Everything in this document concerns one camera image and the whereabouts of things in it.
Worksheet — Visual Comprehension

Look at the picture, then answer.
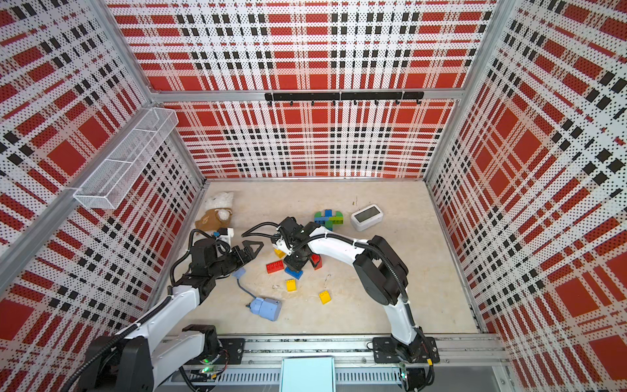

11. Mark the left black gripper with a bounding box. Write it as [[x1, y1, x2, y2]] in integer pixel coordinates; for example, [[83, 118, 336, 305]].
[[208, 240, 263, 279]]

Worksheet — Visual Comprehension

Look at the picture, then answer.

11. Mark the red small lego brick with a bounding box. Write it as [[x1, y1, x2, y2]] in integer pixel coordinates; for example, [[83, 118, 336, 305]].
[[311, 254, 323, 270]]

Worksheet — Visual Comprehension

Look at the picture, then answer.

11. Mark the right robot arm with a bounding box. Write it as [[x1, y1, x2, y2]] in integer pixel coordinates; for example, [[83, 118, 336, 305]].
[[242, 217, 439, 365]]

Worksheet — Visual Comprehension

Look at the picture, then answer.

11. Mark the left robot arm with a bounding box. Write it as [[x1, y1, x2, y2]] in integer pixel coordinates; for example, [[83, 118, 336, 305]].
[[62, 229, 263, 391]]

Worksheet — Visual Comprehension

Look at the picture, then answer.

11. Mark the yellow square lego brick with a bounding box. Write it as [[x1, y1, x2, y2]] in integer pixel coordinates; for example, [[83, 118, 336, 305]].
[[285, 279, 297, 292]]

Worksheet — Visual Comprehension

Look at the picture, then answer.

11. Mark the red long lego brick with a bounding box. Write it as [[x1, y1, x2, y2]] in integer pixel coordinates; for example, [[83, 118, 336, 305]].
[[265, 260, 285, 274]]

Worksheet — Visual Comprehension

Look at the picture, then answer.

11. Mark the yellow small lego brick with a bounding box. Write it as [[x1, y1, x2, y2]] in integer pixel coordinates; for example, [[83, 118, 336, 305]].
[[318, 290, 331, 305]]

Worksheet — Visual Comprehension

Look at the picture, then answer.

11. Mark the white teddy bear brown shirt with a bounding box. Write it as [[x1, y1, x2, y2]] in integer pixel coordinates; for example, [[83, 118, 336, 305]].
[[194, 192, 234, 232]]

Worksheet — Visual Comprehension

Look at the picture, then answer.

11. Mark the white digital clock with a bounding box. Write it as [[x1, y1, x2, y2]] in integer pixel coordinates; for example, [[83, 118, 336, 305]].
[[350, 204, 384, 232]]

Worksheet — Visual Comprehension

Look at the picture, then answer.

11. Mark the light blue tray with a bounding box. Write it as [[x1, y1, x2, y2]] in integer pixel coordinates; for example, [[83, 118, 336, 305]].
[[279, 357, 336, 392]]

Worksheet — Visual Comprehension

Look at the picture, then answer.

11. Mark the light blue charger with cable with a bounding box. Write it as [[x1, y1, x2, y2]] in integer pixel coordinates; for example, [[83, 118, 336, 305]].
[[233, 268, 282, 322]]

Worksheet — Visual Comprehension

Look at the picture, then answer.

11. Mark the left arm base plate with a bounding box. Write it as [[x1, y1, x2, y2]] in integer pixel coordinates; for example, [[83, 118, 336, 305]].
[[185, 336, 246, 366]]

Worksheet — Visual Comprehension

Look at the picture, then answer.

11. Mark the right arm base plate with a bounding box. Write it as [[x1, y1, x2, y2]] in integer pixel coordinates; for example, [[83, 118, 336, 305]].
[[372, 336, 440, 364]]

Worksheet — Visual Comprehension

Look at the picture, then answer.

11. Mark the white wire mesh basket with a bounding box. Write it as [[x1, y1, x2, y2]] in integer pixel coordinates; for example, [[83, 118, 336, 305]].
[[73, 108, 178, 210]]

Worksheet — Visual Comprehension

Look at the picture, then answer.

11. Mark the black hook rail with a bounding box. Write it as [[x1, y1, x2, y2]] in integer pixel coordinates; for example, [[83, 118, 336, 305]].
[[265, 91, 425, 104]]

